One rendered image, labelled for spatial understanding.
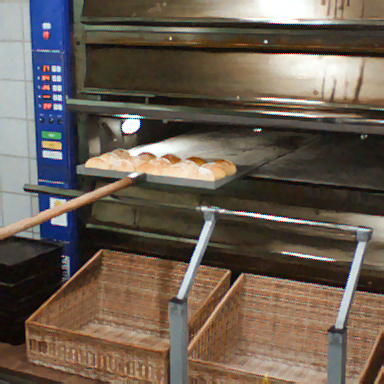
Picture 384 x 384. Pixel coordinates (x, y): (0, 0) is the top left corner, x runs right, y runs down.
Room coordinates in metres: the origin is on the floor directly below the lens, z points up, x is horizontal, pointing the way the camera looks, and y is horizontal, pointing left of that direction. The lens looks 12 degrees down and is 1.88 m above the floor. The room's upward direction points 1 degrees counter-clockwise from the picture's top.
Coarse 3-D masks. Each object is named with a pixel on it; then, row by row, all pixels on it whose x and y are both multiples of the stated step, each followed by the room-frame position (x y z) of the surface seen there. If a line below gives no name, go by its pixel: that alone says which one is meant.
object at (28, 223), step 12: (120, 180) 2.81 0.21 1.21; (96, 192) 2.66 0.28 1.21; (108, 192) 2.71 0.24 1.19; (60, 204) 2.51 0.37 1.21; (72, 204) 2.54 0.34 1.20; (84, 204) 2.59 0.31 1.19; (36, 216) 2.39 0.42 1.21; (48, 216) 2.43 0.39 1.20; (12, 228) 2.29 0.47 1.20; (24, 228) 2.33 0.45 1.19
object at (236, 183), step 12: (240, 180) 2.94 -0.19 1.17; (252, 180) 2.92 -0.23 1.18; (264, 180) 2.91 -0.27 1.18; (276, 180) 2.91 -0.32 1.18; (288, 180) 2.90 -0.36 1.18; (276, 192) 2.87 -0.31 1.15; (288, 192) 2.85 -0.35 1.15; (300, 192) 2.83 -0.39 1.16; (312, 192) 2.81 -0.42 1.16; (324, 192) 2.79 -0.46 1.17; (336, 192) 2.77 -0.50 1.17; (348, 192) 2.75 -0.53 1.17; (360, 192) 2.73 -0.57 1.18; (372, 192) 2.72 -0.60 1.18; (372, 204) 2.71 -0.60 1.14
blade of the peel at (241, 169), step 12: (84, 168) 3.04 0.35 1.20; (96, 168) 3.02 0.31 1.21; (240, 168) 3.08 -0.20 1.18; (252, 168) 3.07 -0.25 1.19; (156, 180) 2.90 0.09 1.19; (168, 180) 2.88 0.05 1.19; (180, 180) 2.86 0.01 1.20; (192, 180) 2.83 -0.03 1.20; (204, 180) 2.81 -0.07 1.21; (216, 180) 2.81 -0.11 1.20; (228, 180) 2.89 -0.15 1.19
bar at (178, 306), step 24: (48, 192) 2.86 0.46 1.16; (72, 192) 2.82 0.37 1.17; (216, 216) 2.56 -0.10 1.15; (240, 216) 2.52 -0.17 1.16; (264, 216) 2.49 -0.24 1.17; (360, 240) 2.34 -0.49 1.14; (192, 264) 2.47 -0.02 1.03; (360, 264) 2.29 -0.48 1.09; (336, 336) 2.14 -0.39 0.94; (336, 360) 2.14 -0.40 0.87
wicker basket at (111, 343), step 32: (96, 256) 3.14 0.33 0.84; (128, 256) 3.12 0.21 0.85; (64, 288) 2.96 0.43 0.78; (96, 288) 3.14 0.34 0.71; (128, 288) 3.08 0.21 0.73; (160, 288) 3.03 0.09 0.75; (192, 288) 2.97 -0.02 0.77; (224, 288) 2.88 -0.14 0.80; (32, 320) 2.80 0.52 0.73; (64, 320) 2.95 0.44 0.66; (96, 320) 3.11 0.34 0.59; (128, 320) 3.05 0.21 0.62; (160, 320) 2.99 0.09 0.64; (192, 320) 2.67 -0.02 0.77; (32, 352) 2.77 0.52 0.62; (64, 352) 2.70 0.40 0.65; (96, 352) 2.64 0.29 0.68; (128, 352) 2.58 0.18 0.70; (160, 352) 2.52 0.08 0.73
